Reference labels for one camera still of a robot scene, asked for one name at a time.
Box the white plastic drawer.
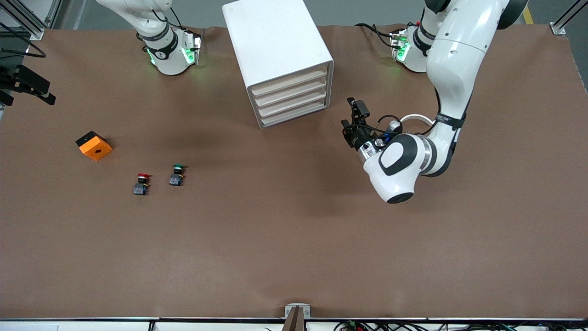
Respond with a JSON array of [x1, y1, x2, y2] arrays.
[[260, 101, 330, 128], [257, 91, 329, 118], [254, 79, 328, 108], [251, 67, 328, 98]]

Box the red push button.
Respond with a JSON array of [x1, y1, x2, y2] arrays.
[[133, 173, 153, 196]]

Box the white drawer cabinet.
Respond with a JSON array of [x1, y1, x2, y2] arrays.
[[222, 0, 334, 129]]

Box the green push button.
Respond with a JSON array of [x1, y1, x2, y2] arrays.
[[169, 164, 187, 187]]

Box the brown table cover mat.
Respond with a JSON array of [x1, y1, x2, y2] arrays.
[[0, 24, 588, 320]]

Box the white curved ring piece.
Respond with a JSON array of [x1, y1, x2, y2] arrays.
[[400, 114, 436, 134]]

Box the aluminium frame profile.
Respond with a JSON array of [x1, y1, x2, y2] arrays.
[[550, 0, 588, 36], [0, 0, 62, 41]]

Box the black left arm base cable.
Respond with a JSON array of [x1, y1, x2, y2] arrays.
[[355, 23, 398, 51]]

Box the black arm base cable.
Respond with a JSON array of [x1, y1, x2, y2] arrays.
[[355, 23, 398, 51], [152, 6, 205, 46]]

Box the orange button enclosure box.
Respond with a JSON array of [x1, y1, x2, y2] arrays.
[[75, 131, 113, 162]]

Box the black right arm base cable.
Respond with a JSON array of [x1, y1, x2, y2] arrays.
[[152, 6, 205, 46]]

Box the grey metal bracket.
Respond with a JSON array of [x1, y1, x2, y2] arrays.
[[284, 303, 311, 320]]

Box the tangled black cables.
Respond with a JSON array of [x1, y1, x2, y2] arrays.
[[333, 320, 588, 331]]

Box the brown post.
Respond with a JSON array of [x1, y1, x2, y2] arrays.
[[281, 307, 306, 331]]

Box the white table edge rail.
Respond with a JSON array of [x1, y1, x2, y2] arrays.
[[0, 316, 588, 331]]

